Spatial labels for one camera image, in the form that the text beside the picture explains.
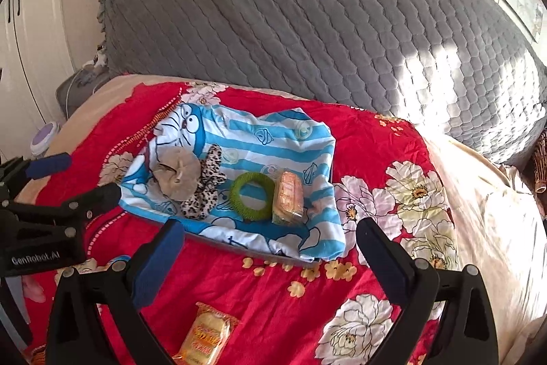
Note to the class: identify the purple lid container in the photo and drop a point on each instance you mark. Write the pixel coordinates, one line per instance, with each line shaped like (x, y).
(45, 134)

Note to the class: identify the grey stool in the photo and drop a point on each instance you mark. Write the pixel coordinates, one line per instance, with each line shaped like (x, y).
(68, 91)

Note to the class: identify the red floral bed sheet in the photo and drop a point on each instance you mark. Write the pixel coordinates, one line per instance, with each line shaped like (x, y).
(273, 305)

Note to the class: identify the white wardrobe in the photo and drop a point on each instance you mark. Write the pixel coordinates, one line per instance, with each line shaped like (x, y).
(34, 48)

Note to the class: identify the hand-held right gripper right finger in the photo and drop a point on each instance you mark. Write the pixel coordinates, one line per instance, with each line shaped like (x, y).
(386, 258)

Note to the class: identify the leopard print scrunchie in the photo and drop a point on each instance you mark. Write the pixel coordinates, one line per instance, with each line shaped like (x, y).
(201, 198)

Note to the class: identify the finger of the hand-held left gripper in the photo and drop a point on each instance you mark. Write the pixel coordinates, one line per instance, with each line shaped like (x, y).
(47, 166)
(98, 196)

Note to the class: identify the pile of patterned clothes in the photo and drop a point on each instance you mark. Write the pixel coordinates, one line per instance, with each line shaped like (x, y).
(542, 177)

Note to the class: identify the blue striped cartoon cloth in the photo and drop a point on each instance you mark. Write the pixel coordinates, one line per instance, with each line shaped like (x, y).
(277, 138)

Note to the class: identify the cream organza scrunchie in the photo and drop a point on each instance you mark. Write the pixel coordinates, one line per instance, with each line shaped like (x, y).
(177, 172)

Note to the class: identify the small patterned item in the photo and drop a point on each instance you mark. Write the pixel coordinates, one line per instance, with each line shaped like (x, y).
(97, 59)

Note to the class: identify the grey quilted headboard cover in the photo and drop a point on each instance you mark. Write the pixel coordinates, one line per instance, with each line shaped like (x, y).
(277, 27)

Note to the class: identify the orange snack packet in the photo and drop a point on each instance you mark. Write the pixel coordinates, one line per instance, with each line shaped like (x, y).
(205, 339)
(288, 194)

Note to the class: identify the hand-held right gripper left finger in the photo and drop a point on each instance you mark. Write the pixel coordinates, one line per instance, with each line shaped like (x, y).
(158, 262)

